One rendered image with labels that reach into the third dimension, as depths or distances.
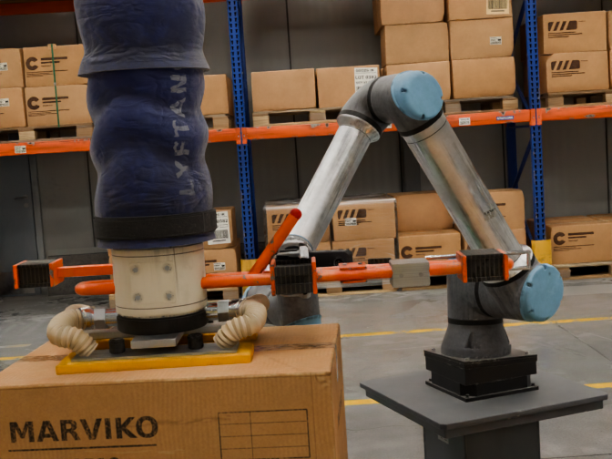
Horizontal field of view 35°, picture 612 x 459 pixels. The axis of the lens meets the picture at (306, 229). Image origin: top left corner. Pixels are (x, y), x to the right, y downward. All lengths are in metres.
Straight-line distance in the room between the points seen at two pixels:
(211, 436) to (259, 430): 0.08
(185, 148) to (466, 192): 0.86
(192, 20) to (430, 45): 7.36
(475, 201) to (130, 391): 1.07
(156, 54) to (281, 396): 0.62
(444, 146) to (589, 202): 8.44
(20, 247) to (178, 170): 8.90
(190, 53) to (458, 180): 0.85
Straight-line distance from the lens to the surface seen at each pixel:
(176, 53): 1.71
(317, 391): 1.60
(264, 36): 10.25
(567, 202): 10.64
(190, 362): 1.69
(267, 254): 1.78
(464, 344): 2.62
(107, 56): 1.72
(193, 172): 1.73
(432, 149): 2.30
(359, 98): 2.35
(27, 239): 10.55
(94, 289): 1.81
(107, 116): 1.72
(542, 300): 2.49
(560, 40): 9.31
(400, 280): 1.77
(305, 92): 8.90
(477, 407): 2.54
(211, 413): 1.63
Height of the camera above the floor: 1.46
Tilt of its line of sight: 5 degrees down
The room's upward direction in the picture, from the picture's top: 4 degrees counter-clockwise
